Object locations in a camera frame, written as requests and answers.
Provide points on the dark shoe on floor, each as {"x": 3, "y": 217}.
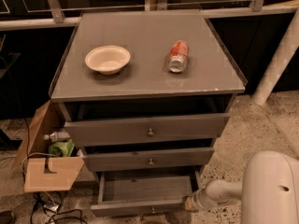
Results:
{"x": 7, "y": 217}

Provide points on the grey middle drawer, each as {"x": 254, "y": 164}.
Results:
{"x": 148, "y": 159}

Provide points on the grey drawer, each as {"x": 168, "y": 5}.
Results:
{"x": 148, "y": 191}
{"x": 148, "y": 159}
{"x": 92, "y": 133}

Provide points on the red label plastic bottle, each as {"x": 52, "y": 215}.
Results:
{"x": 178, "y": 57}

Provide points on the grey top drawer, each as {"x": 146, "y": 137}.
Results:
{"x": 92, "y": 133}

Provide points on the metal railing frame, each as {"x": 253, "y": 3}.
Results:
{"x": 33, "y": 14}

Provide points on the green bag in box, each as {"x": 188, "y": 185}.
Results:
{"x": 62, "y": 149}

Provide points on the clear bottle in box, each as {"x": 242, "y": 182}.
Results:
{"x": 57, "y": 136}

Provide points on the white paper bowl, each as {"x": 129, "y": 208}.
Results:
{"x": 107, "y": 60}

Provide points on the brown cardboard box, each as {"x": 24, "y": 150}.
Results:
{"x": 44, "y": 172}

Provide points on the grey drawer cabinet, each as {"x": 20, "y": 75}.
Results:
{"x": 145, "y": 87}

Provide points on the white diagonal pole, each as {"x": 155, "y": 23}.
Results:
{"x": 288, "y": 45}

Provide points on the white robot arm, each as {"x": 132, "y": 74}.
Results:
{"x": 269, "y": 191}

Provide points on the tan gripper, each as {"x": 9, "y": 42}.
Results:
{"x": 198, "y": 201}

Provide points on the grey bottom drawer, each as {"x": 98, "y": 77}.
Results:
{"x": 148, "y": 191}

